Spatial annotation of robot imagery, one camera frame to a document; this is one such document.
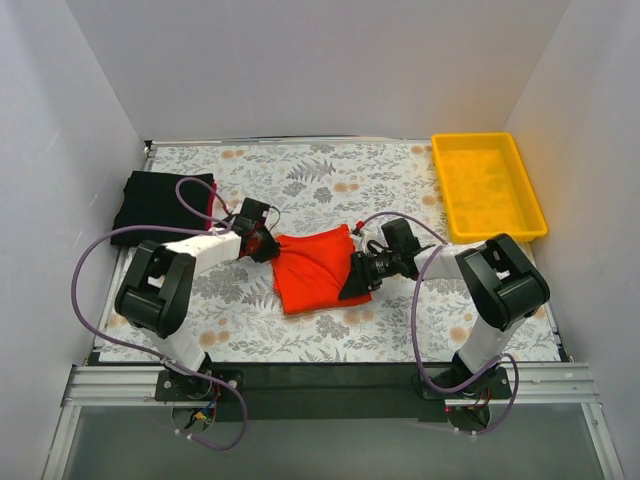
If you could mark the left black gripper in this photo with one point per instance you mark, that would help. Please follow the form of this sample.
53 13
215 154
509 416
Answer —
266 247

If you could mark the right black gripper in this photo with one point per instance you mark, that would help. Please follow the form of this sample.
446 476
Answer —
361 271

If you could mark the orange t-shirt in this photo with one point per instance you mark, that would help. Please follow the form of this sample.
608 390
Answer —
311 271

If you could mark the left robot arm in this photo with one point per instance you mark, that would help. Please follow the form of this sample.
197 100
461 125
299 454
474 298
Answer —
155 293

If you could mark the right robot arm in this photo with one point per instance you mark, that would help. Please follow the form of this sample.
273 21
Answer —
504 285

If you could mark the folded red t-shirt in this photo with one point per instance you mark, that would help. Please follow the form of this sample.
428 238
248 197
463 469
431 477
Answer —
215 205

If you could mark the floral patterned table mat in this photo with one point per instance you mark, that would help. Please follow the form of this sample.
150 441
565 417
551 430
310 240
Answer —
235 314

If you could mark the folded black t-shirt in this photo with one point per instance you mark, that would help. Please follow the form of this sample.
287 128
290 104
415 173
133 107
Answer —
150 199

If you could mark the yellow plastic bin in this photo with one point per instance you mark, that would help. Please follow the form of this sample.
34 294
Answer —
486 188

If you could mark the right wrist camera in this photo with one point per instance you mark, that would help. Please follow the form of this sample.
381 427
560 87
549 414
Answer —
367 240

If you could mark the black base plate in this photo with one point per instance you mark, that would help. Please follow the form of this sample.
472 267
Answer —
309 391

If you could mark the aluminium frame rail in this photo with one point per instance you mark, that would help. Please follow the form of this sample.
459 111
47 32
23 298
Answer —
509 384

